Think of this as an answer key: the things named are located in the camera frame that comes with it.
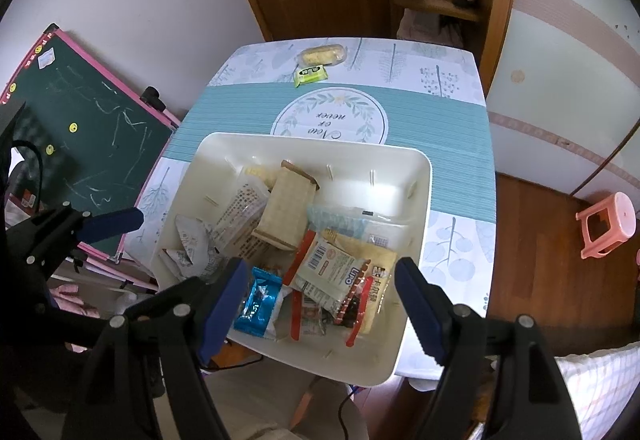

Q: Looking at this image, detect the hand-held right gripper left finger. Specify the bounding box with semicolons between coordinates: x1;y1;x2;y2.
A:
62;257;249;440

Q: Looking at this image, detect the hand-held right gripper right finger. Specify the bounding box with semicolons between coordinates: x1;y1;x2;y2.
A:
394;256;583;440

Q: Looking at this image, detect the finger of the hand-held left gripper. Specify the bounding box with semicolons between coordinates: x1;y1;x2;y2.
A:
0;204;146;280
20;289;115;352

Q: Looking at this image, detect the dark chocolate snack packet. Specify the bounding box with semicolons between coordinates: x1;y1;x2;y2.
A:
334;297;375;327

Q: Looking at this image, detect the white snack packet pink print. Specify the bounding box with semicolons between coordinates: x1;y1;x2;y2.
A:
159;245;226;283
174;214;213;266

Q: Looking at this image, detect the red edged white snack packet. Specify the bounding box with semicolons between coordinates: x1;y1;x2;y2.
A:
284;229;373;321

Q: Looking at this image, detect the white plastic tray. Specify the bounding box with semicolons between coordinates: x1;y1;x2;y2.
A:
150;131;433;388

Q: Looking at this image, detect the blue snack packet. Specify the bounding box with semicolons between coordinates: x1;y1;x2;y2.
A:
234;266;286;340

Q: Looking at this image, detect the beige wafer cake packet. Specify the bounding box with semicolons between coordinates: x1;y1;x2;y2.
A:
251;160;321;252

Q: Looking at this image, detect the orange plastic piece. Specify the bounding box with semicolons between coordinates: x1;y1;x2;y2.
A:
292;377;321;431

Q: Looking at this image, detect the small pale yellow packet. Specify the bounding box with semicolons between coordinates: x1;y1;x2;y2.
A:
240;163;278;188

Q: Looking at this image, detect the teal leaf printed tablecloth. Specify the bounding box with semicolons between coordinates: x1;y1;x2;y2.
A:
122;37;498;381

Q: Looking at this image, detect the white checked cloth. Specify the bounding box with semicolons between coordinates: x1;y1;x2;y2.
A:
554;340;640;440

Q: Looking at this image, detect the pink plastic stool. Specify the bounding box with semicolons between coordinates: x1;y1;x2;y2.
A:
575;191;640;261

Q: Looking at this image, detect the green snack packet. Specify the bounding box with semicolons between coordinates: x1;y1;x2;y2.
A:
292;64;332;88

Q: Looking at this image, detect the yellow cake clear packet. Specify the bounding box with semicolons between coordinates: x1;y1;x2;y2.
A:
298;45;347;68

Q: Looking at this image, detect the white wardrobe pink stripe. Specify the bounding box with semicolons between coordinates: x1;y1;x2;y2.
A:
486;0;640;221

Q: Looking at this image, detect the pink cloth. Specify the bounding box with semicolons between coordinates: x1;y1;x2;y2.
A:
396;9;466;48

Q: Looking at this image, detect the green chalkboard pink frame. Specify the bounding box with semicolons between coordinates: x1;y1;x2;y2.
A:
0;23;182;271

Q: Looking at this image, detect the black cable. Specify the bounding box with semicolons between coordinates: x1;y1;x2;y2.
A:
337;387;358;440

